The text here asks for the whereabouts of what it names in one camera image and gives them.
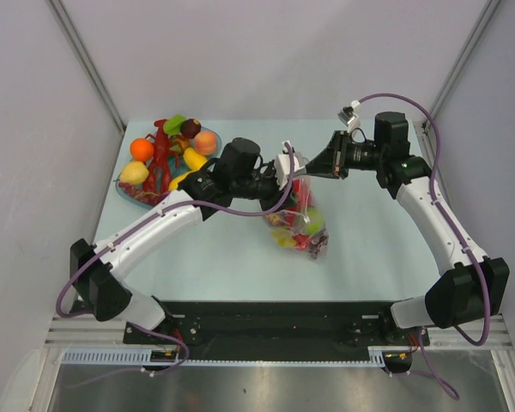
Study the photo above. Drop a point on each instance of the green apple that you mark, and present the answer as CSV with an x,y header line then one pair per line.
x,y
315,221

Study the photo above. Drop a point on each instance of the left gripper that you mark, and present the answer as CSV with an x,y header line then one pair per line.
x,y
277,197

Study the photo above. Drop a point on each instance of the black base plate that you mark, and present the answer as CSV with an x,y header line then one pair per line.
x,y
301,330

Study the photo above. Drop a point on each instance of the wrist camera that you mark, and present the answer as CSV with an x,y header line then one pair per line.
x,y
289,162
349,117

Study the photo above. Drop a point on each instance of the red plastic lobster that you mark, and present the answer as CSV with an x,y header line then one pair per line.
x,y
165,147

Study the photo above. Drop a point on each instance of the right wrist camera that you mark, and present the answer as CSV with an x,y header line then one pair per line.
x,y
349,117

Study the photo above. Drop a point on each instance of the orange peach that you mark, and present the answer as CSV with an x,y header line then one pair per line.
x,y
205,142

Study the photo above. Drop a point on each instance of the yellow fruit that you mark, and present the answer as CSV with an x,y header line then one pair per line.
x,y
284,238

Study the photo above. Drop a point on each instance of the yellow lemon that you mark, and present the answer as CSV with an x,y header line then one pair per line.
x,y
193,159

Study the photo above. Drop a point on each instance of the clear pink-dotted zip bag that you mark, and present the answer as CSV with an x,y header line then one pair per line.
x,y
294,221

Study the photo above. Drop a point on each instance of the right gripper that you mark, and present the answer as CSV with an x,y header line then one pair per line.
x,y
333,160

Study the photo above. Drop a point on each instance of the blue plastic fruit tray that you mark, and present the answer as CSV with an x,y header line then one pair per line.
x,y
147,200

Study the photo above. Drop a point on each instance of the red grape bunch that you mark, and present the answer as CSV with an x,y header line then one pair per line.
x,y
316,244

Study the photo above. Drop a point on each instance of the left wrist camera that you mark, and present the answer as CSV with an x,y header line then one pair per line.
x,y
289,162

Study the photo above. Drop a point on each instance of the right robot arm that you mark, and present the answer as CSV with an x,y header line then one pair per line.
x,y
471,284

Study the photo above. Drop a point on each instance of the red apple in tray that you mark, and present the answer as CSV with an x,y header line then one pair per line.
x,y
303,194

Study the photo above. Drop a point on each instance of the yellow mango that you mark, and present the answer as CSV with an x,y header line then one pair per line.
x,y
175,183

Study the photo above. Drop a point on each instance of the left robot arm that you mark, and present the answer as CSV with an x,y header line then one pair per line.
x,y
97,271

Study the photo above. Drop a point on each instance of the white cable duct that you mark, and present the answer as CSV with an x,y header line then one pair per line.
x,y
153,357

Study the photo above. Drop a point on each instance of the green leaf piece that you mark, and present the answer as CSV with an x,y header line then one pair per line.
x,y
172,126

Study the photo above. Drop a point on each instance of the orange fruit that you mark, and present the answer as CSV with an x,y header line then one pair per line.
x,y
142,149

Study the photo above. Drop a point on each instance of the dark red plum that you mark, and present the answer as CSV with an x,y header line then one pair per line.
x,y
190,128

